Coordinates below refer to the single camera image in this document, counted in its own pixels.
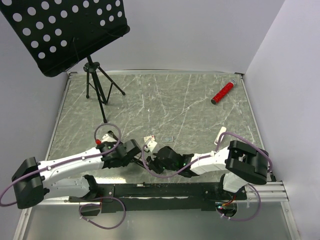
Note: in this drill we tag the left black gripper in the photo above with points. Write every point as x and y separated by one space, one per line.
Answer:
127 161

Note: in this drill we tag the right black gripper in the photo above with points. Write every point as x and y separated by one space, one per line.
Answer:
152 162

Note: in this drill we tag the small staple box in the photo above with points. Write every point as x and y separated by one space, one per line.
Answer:
149 138

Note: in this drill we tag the small black tag object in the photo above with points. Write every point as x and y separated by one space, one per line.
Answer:
138 160

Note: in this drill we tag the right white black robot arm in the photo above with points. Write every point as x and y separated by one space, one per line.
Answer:
246 164

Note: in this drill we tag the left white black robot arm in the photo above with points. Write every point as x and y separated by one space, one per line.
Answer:
35 181

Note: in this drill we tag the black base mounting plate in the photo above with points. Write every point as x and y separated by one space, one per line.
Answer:
169 196

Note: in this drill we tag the red glitter tube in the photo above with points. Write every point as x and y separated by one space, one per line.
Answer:
224 91

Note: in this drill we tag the black perforated music stand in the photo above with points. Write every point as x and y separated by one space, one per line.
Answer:
60 33

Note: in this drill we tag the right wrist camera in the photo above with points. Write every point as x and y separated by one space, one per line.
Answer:
152 147

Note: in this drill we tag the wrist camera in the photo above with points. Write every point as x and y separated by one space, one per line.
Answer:
152 147
108 137

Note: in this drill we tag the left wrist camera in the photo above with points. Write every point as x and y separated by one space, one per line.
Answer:
108 137

